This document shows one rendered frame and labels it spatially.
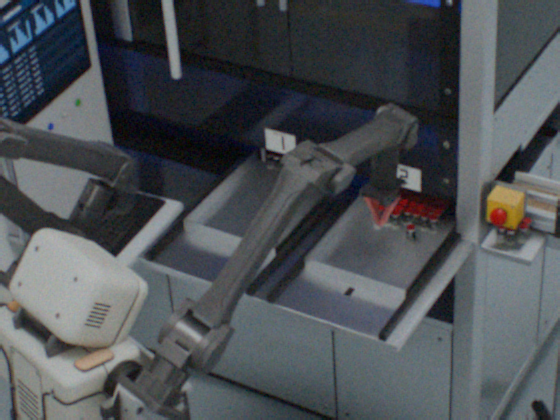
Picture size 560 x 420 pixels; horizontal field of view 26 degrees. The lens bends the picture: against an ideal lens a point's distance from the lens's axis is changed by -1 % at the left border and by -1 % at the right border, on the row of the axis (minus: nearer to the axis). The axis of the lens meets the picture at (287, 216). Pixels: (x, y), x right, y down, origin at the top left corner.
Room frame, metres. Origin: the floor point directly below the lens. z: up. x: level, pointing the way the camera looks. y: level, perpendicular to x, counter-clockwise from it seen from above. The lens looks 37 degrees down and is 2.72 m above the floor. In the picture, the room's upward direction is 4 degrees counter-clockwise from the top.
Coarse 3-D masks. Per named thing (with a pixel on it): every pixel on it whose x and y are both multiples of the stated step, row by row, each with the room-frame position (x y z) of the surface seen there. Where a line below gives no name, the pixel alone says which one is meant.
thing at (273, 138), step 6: (270, 132) 2.60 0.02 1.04; (276, 132) 2.59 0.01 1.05; (270, 138) 2.60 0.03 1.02; (276, 138) 2.59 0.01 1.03; (288, 138) 2.57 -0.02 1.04; (294, 138) 2.56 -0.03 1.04; (270, 144) 2.60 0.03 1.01; (276, 144) 2.59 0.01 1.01; (288, 144) 2.57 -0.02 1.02; (294, 144) 2.56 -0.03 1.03; (276, 150) 2.59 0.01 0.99; (282, 150) 2.58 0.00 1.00; (288, 150) 2.57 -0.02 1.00
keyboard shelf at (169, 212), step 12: (168, 204) 2.66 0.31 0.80; (180, 204) 2.66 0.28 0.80; (156, 216) 2.61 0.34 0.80; (168, 216) 2.60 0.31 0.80; (144, 228) 2.56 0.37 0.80; (156, 228) 2.56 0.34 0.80; (132, 240) 2.51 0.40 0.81; (144, 240) 2.51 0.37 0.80; (132, 252) 2.46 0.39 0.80; (132, 264) 2.43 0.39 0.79
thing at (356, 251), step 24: (360, 216) 2.44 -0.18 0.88; (336, 240) 2.35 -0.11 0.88; (360, 240) 2.34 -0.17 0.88; (384, 240) 2.34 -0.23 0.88; (432, 240) 2.32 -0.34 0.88; (312, 264) 2.24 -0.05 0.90; (336, 264) 2.26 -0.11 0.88; (360, 264) 2.25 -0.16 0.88; (384, 264) 2.24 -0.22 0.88; (408, 264) 2.24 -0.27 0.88; (384, 288) 2.14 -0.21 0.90; (408, 288) 2.12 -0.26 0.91
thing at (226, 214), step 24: (240, 168) 2.65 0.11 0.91; (264, 168) 2.68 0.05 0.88; (216, 192) 2.55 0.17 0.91; (240, 192) 2.58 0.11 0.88; (264, 192) 2.57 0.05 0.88; (192, 216) 2.46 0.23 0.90; (216, 216) 2.48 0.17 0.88; (240, 216) 2.48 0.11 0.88; (216, 240) 2.39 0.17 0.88; (288, 240) 2.35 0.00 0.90
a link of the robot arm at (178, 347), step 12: (180, 324) 1.64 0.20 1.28; (192, 324) 1.64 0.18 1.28; (204, 324) 1.65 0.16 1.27; (168, 336) 1.62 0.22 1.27; (180, 336) 1.62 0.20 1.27; (192, 336) 1.62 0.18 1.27; (168, 348) 1.60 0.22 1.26; (180, 348) 1.60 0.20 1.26; (192, 348) 1.60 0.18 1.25; (168, 360) 1.59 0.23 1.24; (180, 360) 1.58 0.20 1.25
